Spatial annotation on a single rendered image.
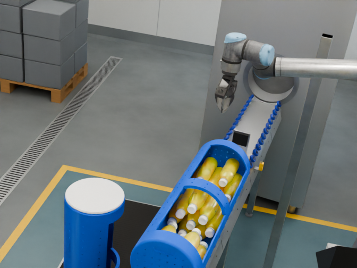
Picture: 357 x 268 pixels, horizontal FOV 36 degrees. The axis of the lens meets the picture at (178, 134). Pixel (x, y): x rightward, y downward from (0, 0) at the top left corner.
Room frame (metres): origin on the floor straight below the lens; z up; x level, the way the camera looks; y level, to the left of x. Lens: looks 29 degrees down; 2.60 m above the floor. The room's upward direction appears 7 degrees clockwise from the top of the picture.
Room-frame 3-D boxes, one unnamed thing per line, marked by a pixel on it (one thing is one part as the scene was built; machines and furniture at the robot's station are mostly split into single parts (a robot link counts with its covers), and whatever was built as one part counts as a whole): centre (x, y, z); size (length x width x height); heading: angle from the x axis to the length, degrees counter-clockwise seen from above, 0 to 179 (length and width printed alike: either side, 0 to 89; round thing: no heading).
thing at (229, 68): (2.31, -0.19, 1.68); 0.10 x 0.09 x 0.05; 74
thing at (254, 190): (3.46, -0.63, 0.31); 0.06 x 0.06 x 0.63; 74
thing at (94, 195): (2.08, 0.35, 1.03); 0.28 x 0.28 x 0.01
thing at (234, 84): (2.31, -0.20, 1.60); 0.09 x 0.08 x 0.12; 164
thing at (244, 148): (2.81, -0.37, 1.00); 0.10 x 0.04 x 0.15; 74
